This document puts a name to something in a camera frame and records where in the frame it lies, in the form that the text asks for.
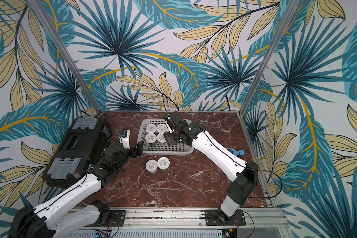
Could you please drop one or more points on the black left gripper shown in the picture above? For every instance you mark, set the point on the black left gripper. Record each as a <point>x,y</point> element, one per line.
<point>135,153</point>

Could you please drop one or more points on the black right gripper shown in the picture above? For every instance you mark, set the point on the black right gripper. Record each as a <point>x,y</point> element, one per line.
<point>172,136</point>

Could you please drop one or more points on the white lidded yogurt cup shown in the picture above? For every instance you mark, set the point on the white lidded yogurt cup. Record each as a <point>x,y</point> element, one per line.
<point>151,139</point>
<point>161,128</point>
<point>151,128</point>
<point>161,139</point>
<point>163,163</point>

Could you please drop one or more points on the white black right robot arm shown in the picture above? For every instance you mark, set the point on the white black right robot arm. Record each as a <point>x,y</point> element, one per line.
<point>243,175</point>

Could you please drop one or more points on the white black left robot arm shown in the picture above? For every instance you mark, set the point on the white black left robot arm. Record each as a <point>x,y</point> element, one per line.
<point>51,219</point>

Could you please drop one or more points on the white plastic perforated basket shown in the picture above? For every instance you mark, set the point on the white plastic perforated basket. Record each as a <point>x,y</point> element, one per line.
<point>161,149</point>

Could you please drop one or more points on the foil topped yogurt cup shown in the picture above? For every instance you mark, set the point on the foil topped yogurt cup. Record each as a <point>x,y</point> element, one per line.
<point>151,166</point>

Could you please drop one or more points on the black plastic toolbox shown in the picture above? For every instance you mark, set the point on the black plastic toolbox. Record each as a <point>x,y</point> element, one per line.
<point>82,146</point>

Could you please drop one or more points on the blue plastic faucet toy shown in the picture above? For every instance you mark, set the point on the blue plastic faucet toy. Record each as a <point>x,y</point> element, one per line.
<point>238,152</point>

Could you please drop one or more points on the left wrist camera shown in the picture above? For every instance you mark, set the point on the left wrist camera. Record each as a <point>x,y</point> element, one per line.
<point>124,136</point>

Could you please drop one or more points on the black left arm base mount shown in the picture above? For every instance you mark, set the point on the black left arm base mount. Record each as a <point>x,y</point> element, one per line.
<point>111,218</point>

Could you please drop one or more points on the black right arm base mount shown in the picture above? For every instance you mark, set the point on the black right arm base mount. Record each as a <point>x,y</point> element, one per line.
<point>215,217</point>

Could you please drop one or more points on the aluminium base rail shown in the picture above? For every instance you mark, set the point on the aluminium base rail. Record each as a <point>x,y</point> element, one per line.
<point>189,218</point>

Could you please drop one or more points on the right aluminium frame post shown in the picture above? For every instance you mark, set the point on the right aluminium frame post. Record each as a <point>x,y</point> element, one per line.
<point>284,22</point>

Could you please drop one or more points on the aluminium frame post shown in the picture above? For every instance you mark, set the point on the aluminium frame post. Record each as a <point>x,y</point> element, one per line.
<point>284,22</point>
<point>60,46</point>

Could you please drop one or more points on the left aluminium frame post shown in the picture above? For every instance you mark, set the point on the left aluminium frame post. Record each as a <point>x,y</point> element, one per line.
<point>60,46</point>

